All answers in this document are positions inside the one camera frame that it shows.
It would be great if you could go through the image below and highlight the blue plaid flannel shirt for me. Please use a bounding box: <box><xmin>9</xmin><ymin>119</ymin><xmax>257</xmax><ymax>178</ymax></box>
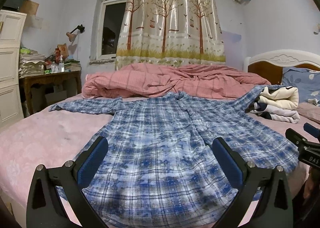
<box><xmin>51</xmin><ymin>86</ymin><xmax>298</xmax><ymax>227</ymax></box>

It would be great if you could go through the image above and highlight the folded white navy blanket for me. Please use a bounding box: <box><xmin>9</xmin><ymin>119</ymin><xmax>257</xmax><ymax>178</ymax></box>
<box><xmin>247</xmin><ymin>86</ymin><xmax>300</xmax><ymax>124</ymax></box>

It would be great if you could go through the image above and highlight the blue floral pillow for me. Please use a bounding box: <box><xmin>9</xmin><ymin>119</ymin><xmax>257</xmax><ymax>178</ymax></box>
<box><xmin>281</xmin><ymin>67</ymin><xmax>320</xmax><ymax>106</ymax></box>

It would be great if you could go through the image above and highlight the pink bed sheet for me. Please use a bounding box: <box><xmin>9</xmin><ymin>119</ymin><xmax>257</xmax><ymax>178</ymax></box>
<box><xmin>0</xmin><ymin>93</ymin><xmax>320</xmax><ymax>228</ymax></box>

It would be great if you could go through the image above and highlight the white wooden headboard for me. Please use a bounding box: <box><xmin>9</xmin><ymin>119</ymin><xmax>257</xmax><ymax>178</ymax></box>
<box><xmin>243</xmin><ymin>49</ymin><xmax>320</xmax><ymax>84</ymax></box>

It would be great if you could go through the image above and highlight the dark wooden side table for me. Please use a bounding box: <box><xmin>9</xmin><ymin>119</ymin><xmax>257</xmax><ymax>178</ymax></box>
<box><xmin>19</xmin><ymin>69</ymin><xmax>82</xmax><ymax>116</ymax></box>

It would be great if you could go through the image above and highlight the stack of papers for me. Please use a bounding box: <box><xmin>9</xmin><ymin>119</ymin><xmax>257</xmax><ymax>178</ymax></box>
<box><xmin>18</xmin><ymin>53</ymin><xmax>46</xmax><ymax>78</ymax></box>

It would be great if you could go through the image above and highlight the clear spray bottle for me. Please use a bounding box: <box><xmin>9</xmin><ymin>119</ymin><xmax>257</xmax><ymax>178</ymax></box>
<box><xmin>59</xmin><ymin>55</ymin><xmax>65</xmax><ymax>72</ymax></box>

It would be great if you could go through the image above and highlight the pink checked duvet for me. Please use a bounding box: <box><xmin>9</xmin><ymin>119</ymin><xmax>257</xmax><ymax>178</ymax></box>
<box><xmin>82</xmin><ymin>63</ymin><xmax>270</xmax><ymax>99</ymax></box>

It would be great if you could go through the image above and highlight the tree print curtain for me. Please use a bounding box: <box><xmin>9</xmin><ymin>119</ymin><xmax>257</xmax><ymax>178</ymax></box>
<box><xmin>116</xmin><ymin>0</ymin><xmax>226</xmax><ymax>69</ymax></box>

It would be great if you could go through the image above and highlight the white drawer cabinet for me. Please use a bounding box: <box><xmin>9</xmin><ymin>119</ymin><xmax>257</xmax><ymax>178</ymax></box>
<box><xmin>0</xmin><ymin>10</ymin><xmax>27</xmax><ymax>130</ymax></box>

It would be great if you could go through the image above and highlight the cardboard box on cabinet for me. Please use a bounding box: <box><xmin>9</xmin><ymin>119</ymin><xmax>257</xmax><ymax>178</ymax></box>
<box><xmin>19</xmin><ymin>0</ymin><xmax>39</xmax><ymax>16</ymax></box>

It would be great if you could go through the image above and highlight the white framed window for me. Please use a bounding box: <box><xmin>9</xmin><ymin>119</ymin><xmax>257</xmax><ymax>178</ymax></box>
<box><xmin>96</xmin><ymin>0</ymin><xmax>127</xmax><ymax>60</ymax></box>

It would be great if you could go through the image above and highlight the pink wall lamp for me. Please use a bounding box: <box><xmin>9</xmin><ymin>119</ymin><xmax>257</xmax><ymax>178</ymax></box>
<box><xmin>66</xmin><ymin>24</ymin><xmax>85</xmax><ymax>42</ymax></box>

